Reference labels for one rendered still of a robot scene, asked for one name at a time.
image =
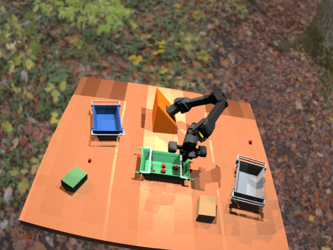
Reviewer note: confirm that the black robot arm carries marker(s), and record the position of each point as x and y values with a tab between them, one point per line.
205	126

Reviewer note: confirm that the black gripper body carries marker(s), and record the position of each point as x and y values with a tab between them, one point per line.
172	148

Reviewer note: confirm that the blue plastic tray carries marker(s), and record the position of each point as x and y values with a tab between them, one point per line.
106	120

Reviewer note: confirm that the green box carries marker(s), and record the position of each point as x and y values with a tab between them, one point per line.
74	179

